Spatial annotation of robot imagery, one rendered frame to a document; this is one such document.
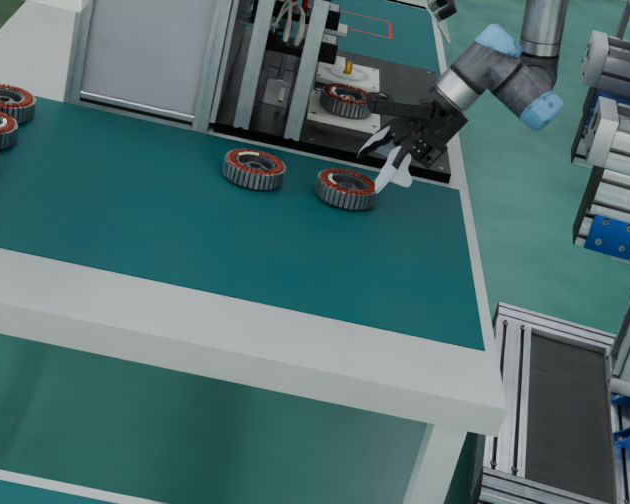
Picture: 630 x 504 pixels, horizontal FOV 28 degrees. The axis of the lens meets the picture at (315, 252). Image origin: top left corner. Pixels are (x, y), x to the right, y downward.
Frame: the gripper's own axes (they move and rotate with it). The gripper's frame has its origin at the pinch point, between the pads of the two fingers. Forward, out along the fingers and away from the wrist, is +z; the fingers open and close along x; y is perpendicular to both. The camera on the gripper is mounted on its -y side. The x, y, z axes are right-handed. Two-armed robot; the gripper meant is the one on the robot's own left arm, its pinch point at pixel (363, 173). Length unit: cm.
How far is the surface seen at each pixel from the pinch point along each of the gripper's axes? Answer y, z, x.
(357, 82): 11, -4, 55
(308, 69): -13.2, -5.0, 20.4
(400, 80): 23, -9, 65
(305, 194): -5.8, 9.4, -0.5
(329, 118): 1.4, 1.7, 30.8
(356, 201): 0.1, 3.6, -5.5
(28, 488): -47, 33, -87
